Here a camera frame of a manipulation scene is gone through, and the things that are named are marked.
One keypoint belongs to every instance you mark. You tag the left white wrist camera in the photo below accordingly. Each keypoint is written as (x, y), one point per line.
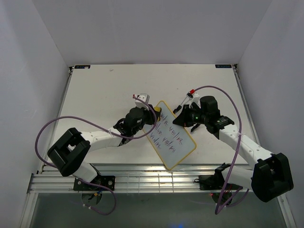
(141, 101)

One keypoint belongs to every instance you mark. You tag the yellow-framed small whiteboard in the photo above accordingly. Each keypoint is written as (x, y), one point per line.
(171, 142)

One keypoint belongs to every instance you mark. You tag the blue corner label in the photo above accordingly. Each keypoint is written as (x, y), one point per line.
(82, 67)
(223, 66)

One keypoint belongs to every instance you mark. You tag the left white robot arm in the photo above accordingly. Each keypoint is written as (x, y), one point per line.
(69, 151)

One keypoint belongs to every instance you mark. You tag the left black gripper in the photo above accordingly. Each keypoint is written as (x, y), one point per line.
(151, 118)

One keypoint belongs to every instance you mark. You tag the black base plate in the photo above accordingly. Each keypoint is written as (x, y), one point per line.
(107, 181)
(210, 182)

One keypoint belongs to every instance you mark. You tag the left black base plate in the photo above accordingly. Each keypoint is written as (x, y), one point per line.
(107, 181)

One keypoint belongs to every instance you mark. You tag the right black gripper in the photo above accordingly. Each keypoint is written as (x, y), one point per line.
(183, 119)

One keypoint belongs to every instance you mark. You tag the yellow whiteboard eraser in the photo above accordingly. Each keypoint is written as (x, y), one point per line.
(157, 110)

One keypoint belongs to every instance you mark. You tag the aluminium rail frame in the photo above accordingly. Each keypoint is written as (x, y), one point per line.
(129, 178)

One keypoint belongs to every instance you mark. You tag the blue corner label right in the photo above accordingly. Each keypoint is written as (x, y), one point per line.
(223, 66)

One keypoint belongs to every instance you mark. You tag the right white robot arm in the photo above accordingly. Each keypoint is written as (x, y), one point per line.
(270, 174)

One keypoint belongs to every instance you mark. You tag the blue corner label left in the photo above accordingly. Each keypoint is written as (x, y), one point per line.
(82, 67)

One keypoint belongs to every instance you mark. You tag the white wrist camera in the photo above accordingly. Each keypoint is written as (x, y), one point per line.
(194, 99)
(141, 101)

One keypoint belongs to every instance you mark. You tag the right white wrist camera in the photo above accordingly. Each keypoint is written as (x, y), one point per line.
(194, 99)

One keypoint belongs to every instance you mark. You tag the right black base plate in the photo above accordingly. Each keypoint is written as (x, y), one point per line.
(210, 182)

